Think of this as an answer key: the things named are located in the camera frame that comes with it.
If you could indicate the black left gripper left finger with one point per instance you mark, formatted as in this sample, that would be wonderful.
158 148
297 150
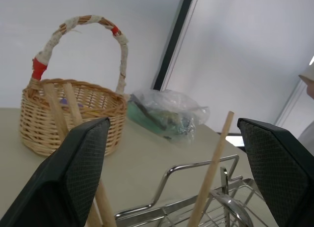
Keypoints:
61 178

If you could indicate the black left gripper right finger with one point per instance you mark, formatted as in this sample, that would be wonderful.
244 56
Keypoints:
277 168

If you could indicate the wooden chopstick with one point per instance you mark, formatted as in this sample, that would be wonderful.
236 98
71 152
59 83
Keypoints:
216 158
55 109
73 104

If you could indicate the small purple object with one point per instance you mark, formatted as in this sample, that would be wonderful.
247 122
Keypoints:
64 101

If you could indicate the clear plastic bag with items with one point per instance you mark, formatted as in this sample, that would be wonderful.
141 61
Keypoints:
171 104

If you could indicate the black window frame post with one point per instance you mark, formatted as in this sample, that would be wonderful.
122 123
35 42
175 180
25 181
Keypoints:
176 35

